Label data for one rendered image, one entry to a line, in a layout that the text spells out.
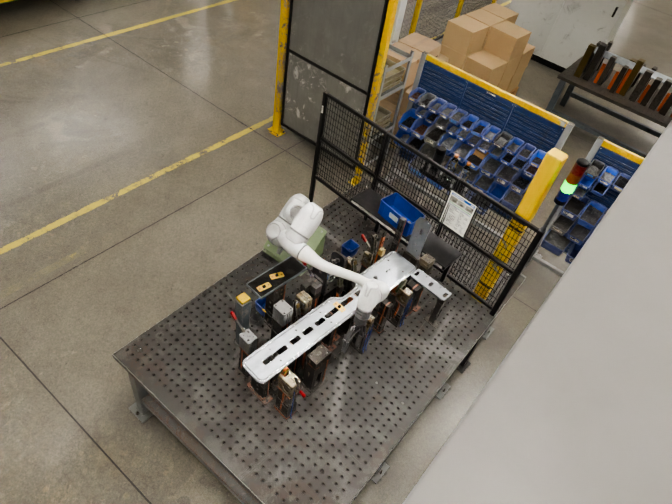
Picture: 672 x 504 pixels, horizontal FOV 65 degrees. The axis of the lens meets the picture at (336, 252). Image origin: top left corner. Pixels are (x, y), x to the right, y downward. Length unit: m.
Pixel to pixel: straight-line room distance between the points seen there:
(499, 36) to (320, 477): 5.87
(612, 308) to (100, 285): 4.52
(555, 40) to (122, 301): 7.53
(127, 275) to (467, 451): 4.56
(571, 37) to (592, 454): 9.21
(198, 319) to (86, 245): 1.82
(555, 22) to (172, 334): 7.71
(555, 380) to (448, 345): 3.37
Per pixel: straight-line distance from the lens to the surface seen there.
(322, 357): 3.03
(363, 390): 3.34
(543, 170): 3.29
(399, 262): 3.63
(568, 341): 0.35
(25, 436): 4.16
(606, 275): 0.41
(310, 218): 3.02
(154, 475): 3.85
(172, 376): 3.34
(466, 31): 7.19
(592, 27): 9.34
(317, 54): 5.54
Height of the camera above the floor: 3.57
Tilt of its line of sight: 46 degrees down
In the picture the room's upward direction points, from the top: 12 degrees clockwise
